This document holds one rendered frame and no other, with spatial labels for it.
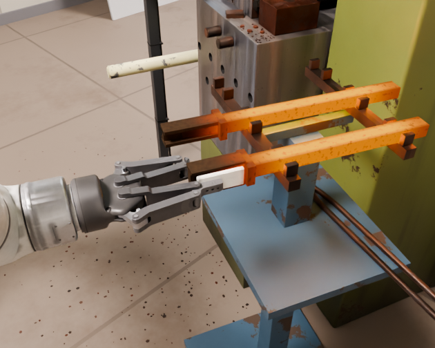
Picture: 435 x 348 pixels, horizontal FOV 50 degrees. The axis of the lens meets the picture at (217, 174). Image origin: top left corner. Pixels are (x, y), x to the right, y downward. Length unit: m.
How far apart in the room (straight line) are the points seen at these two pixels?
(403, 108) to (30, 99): 2.25
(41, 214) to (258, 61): 0.70
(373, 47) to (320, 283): 0.53
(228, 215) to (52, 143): 1.63
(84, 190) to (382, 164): 0.76
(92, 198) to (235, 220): 0.43
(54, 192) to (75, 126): 1.99
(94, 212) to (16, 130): 2.07
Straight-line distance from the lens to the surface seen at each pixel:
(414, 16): 1.01
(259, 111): 0.80
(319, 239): 0.96
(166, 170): 0.67
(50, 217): 0.61
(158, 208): 0.61
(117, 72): 1.67
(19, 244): 0.63
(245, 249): 0.92
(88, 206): 0.62
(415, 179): 1.30
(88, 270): 1.83
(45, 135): 2.57
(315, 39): 1.21
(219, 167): 0.66
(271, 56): 1.16
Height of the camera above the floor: 1.37
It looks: 39 degrees down
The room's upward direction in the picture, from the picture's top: straight up
